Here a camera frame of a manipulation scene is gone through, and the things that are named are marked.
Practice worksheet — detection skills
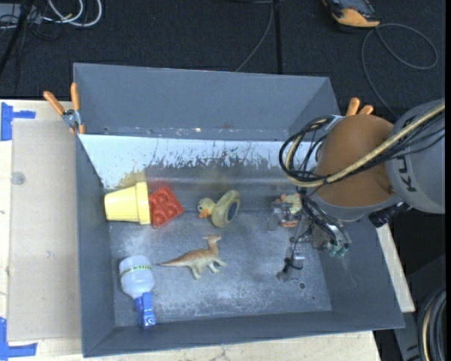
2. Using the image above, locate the yellow flower pot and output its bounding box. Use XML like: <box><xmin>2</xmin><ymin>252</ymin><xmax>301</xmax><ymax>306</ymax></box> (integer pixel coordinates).
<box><xmin>104</xmin><ymin>180</ymin><xmax>152</xmax><ymax>226</ymax></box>

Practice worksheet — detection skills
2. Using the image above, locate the red toy brick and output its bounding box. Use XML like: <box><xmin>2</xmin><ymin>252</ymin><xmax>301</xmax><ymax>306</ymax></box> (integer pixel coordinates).
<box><xmin>147</xmin><ymin>185</ymin><xmax>186</xmax><ymax>229</ymax></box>

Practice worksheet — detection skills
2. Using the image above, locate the yellow rubber duck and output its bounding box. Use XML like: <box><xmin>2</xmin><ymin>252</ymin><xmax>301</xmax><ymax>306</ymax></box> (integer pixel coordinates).
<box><xmin>196</xmin><ymin>189</ymin><xmax>242</xmax><ymax>229</ymax></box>

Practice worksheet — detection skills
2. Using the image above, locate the small yellow and orange toy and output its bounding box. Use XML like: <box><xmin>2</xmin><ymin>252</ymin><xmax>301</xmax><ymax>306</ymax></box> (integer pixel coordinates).
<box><xmin>274</xmin><ymin>193</ymin><xmax>304</xmax><ymax>228</ymax></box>

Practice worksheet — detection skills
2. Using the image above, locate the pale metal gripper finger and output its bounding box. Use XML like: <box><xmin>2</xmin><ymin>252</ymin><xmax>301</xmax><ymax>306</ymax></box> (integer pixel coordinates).
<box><xmin>276</xmin><ymin>244</ymin><xmax>307</xmax><ymax>283</ymax></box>
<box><xmin>267</xmin><ymin>202</ymin><xmax>300</xmax><ymax>232</ymax></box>

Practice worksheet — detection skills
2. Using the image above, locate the pale wood flat board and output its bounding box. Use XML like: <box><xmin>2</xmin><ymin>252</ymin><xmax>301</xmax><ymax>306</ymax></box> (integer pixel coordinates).
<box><xmin>6</xmin><ymin>117</ymin><xmax>84</xmax><ymax>344</ymax></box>

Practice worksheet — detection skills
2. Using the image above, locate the grey metal bin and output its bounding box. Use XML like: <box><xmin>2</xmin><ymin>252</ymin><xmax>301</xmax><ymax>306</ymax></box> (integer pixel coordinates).
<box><xmin>71</xmin><ymin>62</ymin><xmax>407</xmax><ymax>359</ymax></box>

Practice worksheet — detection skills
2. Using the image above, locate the white spray bottle blue nozzle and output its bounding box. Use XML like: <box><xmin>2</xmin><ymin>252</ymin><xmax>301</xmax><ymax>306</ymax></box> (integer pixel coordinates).
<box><xmin>118</xmin><ymin>254</ymin><xmax>157</xmax><ymax>330</ymax></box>

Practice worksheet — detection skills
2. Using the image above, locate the orange toy dinosaur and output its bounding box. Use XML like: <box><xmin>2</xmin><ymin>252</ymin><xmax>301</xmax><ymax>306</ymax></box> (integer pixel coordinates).
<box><xmin>156</xmin><ymin>233</ymin><xmax>229</xmax><ymax>281</ymax></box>

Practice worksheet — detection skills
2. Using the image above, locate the black cylinder on white bracket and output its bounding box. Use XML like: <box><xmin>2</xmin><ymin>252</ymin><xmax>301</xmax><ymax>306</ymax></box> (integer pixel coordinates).
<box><xmin>368</xmin><ymin>202</ymin><xmax>413</xmax><ymax>229</ymax></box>

